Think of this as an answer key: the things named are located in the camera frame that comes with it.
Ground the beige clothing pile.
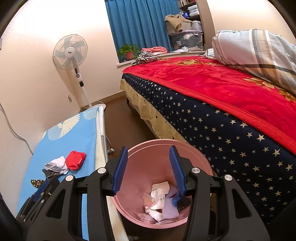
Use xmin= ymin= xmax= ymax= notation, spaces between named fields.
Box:
xmin=165 ymin=14 xmax=192 ymax=33

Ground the pink trash bin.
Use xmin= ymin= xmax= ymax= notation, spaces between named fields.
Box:
xmin=111 ymin=139 xmax=214 ymax=229

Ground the white standing fan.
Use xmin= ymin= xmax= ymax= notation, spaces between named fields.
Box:
xmin=53 ymin=34 xmax=106 ymax=110

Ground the bed with starry sheet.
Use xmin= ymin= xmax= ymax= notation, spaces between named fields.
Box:
xmin=120 ymin=73 xmax=296 ymax=230

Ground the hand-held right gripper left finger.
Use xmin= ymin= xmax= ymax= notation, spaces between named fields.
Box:
xmin=26 ymin=146 xmax=129 ymax=241

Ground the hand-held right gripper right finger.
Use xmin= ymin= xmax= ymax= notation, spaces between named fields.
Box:
xmin=169 ymin=146 xmax=271 ymax=241

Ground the potted green plant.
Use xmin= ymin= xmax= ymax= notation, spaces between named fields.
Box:
xmin=117 ymin=44 xmax=140 ymax=62

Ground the cream paper bag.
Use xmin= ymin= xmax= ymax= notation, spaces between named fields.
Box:
xmin=144 ymin=181 xmax=170 ymax=210

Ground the red plastic packet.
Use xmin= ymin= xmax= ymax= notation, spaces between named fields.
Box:
xmin=65 ymin=151 xmax=87 ymax=171

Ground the blue feather print mat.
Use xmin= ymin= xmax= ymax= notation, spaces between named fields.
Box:
xmin=17 ymin=108 xmax=100 ymax=241

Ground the pink folded cloth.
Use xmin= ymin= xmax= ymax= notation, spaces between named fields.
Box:
xmin=142 ymin=46 xmax=167 ymax=55

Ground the black plastic bag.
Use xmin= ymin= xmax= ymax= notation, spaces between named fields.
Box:
xmin=42 ymin=169 xmax=61 ymax=181

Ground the plaid pillow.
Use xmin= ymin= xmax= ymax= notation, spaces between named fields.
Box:
xmin=206 ymin=28 xmax=296 ymax=93

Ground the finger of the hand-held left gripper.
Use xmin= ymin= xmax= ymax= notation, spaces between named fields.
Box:
xmin=45 ymin=177 xmax=60 ymax=198
xmin=34 ymin=179 xmax=51 ymax=202

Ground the wooden bookshelf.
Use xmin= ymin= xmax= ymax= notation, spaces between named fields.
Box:
xmin=179 ymin=0 xmax=204 ymax=30

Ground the clear plastic storage box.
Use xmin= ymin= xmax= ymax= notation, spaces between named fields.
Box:
xmin=169 ymin=30 xmax=204 ymax=51

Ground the blue curtain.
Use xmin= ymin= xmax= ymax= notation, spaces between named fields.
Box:
xmin=105 ymin=0 xmax=183 ymax=63

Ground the red floral blanket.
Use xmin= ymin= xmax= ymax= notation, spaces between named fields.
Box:
xmin=122 ymin=56 xmax=296 ymax=154

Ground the grey power cable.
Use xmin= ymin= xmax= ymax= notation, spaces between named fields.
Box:
xmin=0 ymin=102 xmax=34 ymax=156

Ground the white crumpled paper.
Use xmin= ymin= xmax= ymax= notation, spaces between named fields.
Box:
xmin=45 ymin=156 xmax=69 ymax=175

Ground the black white striped cloth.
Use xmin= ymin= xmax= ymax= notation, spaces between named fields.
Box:
xmin=131 ymin=51 xmax=159 ymax=65

